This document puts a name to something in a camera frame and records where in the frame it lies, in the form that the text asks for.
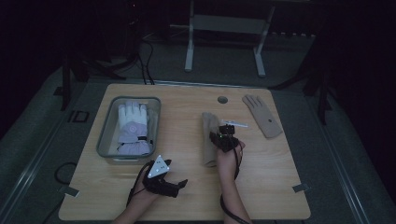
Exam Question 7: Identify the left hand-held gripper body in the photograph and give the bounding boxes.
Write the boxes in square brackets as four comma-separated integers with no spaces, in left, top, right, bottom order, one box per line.
[142,154,176,196]

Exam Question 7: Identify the white metal stand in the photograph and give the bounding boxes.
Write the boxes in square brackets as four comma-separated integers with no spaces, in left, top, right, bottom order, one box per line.
[184,0,276,78]

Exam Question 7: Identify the beige knit glove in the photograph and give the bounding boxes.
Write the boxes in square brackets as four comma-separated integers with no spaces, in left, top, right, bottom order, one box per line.
[201,111,221,168]
[242,94,284,139]

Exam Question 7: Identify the person's right hand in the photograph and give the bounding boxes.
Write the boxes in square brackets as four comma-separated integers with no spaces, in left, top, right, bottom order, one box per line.
[217,139,247,182]

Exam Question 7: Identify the dark metal stand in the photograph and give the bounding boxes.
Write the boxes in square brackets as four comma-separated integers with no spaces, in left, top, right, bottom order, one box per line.
[269,18,335,126]

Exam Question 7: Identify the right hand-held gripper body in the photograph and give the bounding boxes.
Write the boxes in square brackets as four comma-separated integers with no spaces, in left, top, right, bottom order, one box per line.
[214,119,249,153]

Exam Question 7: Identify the black cables behind table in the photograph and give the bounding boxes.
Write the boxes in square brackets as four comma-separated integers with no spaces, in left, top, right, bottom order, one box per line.
[136,38,156,86]

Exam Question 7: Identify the person's left hand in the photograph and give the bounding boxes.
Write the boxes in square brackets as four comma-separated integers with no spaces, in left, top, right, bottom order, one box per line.
[133,174,163,204]

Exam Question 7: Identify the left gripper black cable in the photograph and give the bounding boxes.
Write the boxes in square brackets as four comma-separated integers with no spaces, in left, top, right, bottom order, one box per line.
[125,160,154,207]

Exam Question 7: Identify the grey tape piece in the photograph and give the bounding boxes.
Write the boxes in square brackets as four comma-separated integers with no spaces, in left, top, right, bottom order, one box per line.
[291,183,311,193]
[58,185,80,198]

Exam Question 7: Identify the black floor cable loop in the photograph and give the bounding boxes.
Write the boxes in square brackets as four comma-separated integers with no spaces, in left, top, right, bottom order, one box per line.
[53,161,78,185]

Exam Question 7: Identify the white ski glove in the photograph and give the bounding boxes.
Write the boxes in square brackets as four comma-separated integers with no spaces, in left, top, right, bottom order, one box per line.
[116,101,154,156]

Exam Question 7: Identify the dark tripod stand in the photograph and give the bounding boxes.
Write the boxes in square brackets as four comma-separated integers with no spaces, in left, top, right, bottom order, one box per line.
[52,0,141,112]

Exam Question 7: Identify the clear plastic bin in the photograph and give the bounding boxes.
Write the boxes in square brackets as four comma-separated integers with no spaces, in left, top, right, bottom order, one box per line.
[96,96,163,165]

